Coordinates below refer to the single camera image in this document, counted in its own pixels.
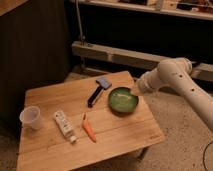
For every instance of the green ceramic bowl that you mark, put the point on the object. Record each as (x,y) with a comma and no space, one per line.
(122,101)

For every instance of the wooden table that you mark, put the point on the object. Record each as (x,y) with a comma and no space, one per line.
(47,150)

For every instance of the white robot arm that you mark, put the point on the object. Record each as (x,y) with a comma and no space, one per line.
(175,73)

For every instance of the white plastic cup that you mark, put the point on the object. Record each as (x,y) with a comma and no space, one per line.
(31,117)

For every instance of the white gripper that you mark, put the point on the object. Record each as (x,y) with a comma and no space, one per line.
(135,90)

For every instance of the metal vertical pole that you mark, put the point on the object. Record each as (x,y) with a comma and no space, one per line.
(81,35)

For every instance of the white tube of cream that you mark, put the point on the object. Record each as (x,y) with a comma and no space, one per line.
(65,126)

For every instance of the orange carrot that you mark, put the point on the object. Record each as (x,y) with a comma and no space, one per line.
(88,129)

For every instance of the metal shelf rail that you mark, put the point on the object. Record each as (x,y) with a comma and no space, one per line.
(133,58)

